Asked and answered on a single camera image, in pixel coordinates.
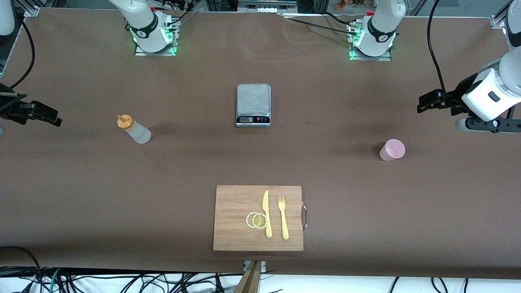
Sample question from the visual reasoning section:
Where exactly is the pink plastic cup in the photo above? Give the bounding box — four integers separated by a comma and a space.
379, 139, 406, 162

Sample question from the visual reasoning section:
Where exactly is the clear sauce bottle orange cap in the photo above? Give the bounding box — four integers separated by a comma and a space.
117, 114, 152, 144

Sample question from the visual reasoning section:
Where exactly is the silver digital kitchen scale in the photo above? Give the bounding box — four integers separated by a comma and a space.
236, 83, 271, 128

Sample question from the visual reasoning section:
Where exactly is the large paper table cover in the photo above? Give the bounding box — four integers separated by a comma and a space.
0, 7, 521, 280

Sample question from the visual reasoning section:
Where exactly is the yellow plastic fork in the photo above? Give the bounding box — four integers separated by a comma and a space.
278, 195, 289, 240

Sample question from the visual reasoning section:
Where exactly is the white power strip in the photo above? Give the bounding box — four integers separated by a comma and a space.
238, 0, 298, 13

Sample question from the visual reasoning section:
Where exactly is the yellow plastic knife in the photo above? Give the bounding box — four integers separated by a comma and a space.
262, 190, 273, 238

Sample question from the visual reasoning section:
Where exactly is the wooden cutting board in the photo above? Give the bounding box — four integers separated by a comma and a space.
213, 185, 304, 251

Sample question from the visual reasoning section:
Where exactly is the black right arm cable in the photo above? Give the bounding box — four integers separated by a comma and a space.
8, 20, 35, 89

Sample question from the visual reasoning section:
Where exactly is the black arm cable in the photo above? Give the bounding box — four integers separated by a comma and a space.
427, 0, 453, 98
8, 20, 35, 89

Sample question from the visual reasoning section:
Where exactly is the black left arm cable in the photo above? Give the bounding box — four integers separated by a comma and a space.
427, 0, 453, 98

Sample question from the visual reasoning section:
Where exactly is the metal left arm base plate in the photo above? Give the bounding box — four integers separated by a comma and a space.
349, 20, 392, 61

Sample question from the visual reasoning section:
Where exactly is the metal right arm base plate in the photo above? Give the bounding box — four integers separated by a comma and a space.
134, 16, 178, 57

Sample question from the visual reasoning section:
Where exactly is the black base cable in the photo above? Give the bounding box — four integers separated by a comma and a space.
168, 2, 197, 31
285, 15, 353, 35
324, 11, 359, 26

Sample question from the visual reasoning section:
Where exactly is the black looped floor cable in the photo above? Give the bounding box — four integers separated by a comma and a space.
0, 246, 42, 293

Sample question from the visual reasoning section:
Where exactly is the teal floor cable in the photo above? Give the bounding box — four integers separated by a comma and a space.
48, 268, 62, 293

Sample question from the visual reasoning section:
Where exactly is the metal post bracket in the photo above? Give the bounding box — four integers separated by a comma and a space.
243, 260, 267, 273

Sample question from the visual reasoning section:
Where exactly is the wooden post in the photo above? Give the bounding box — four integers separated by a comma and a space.
234, 260, 263, 293

